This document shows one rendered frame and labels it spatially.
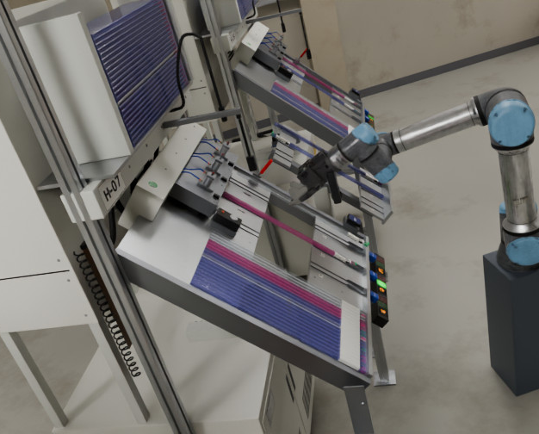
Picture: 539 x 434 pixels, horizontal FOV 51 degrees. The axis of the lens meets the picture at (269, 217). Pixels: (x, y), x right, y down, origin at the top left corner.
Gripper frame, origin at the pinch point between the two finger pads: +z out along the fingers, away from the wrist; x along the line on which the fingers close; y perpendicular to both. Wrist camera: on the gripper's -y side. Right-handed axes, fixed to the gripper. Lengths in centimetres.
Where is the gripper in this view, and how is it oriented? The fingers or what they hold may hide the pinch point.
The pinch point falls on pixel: (294, 202)
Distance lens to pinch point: 188.6
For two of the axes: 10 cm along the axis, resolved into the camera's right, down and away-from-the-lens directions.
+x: -1.3, 5.0, -8.6
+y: -7.1, -6.5, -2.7
